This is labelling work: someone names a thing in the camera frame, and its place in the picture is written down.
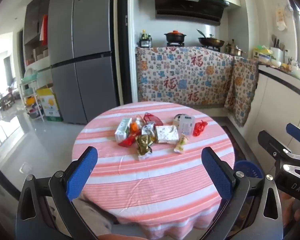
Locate yellow green packet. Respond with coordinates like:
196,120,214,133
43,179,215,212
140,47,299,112
252,45,273,64

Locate black clay pot orange lid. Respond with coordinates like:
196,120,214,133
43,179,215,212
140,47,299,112
164,30,187,43

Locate black seasoning bottle rack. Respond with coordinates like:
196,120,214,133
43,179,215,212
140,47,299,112
139,29,152,48

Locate large printed blanket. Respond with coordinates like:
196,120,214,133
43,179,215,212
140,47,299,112
136,46,235,109

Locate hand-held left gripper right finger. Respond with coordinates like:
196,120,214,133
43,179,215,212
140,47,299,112
201,147,284,240

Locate white kitchen base cabinets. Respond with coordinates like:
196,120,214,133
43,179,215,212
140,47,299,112
247,65,300,160

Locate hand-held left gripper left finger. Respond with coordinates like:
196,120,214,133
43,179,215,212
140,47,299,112
15,146,99,240

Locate gold foil wrapper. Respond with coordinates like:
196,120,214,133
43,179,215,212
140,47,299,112
136,134,157,155

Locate dark shelving cabinet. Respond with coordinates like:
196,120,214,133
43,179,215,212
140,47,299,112
22,0,52,65

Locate steel pot with lid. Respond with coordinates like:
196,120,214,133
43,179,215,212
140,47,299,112
224,39,246,56

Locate yellow green cardboard box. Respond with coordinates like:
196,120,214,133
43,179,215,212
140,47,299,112
36,87,63,122

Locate white printed paper wrapper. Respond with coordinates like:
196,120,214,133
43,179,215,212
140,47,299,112
155,125,179,144

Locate red packet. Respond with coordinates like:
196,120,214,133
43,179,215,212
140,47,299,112
118,135,138,147

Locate yellow white packet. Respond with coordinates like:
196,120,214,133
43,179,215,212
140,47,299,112
174,133,189,154

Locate white grey packet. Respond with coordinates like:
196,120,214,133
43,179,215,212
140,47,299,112
142,124,157,135

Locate dark wok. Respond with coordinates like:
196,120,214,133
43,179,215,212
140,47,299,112
196,29,225,47

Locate dark red wrapper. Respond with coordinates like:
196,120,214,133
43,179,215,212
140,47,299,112
143,112,163,126

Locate hanging yellow white cloth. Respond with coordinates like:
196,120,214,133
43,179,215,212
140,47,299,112
274,5,288,30

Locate grey refrigerator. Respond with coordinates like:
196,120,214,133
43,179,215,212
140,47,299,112
48,0,118,125

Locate person's grey clothing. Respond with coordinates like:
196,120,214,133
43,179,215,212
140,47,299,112
72,195,120,240

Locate white utensil holder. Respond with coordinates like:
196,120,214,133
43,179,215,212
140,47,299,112
270,34,288,64

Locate white storage rack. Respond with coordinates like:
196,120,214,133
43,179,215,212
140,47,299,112
19,70,45,122

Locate red hanging bag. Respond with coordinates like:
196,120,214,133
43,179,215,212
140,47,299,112
39,14,48,46

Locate hexagon patterned rug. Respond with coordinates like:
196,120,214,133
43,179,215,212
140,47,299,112
220,125,260,170

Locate small orange packet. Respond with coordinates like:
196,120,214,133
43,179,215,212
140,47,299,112
130,122,142,135

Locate person's right hand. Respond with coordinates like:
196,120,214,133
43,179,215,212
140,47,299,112
281,192,300,228

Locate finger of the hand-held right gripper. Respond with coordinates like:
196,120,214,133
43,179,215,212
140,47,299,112
257,130,293,160
286,123,300,144

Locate white teapot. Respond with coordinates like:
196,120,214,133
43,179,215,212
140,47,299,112
290,62,300,80

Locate small bright red wrapper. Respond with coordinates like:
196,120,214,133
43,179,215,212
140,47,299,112
192,120,208,137

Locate person's left hand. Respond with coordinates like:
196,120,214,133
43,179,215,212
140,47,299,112
97,234,150,240

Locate small printed blanket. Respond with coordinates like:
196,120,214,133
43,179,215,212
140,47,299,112
224,56,259,128

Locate pink white striped tablecloth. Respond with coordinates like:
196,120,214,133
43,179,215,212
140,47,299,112
71,102,237,232

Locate clear plastic container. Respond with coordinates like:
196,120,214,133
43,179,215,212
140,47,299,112
177,115,196,137

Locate white green carton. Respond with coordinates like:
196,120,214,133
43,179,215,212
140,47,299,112
114,118,132,143

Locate black range hood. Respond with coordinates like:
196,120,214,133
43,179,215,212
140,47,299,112
154,0,230,26

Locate blue plastic mesh basket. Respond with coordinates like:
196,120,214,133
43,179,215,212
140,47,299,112
234,160,264,180

